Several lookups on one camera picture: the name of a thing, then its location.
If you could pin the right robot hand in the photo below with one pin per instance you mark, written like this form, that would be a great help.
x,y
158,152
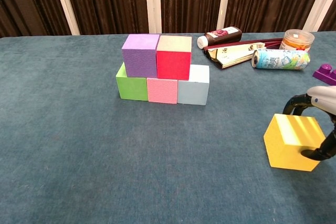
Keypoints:
x,y
323,99

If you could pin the yellow foam cube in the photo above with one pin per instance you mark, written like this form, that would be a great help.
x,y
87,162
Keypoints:
x,y
286,150

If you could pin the light blue foam cube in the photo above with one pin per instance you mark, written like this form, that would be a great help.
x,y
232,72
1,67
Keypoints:
x,y
193,93

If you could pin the red foam cube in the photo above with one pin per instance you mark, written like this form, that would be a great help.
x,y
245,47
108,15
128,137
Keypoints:
x,y
173,65

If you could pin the purple foam cube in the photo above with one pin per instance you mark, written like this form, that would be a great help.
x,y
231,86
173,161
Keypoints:
x,y
141,61

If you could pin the green foam cube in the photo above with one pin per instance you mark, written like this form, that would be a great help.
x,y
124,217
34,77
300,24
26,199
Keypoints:
x,y
131,89

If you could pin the purple toy brick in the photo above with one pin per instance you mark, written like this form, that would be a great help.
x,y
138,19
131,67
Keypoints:
x,y
324,75

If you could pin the printed light blue drink can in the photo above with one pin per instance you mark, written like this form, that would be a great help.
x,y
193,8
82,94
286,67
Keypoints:
x,y
281,60

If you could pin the clear jar orange contents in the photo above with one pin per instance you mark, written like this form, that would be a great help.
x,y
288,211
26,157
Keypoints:
x,y
296,40

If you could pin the dark red folding fan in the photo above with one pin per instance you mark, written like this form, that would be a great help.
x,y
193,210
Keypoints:
x,y
233,56

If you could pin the dark juice bottle white cap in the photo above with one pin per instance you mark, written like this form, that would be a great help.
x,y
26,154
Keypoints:
x,y
223,35

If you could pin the pink foam cube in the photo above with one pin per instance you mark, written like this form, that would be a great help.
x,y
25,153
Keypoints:
x,y
162,91

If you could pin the teal table cloth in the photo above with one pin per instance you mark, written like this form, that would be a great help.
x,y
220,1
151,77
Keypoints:
x,y
168,155

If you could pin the white frame post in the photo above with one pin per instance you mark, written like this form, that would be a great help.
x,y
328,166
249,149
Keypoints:
x,y
319,6
223,6
65,6
153,3

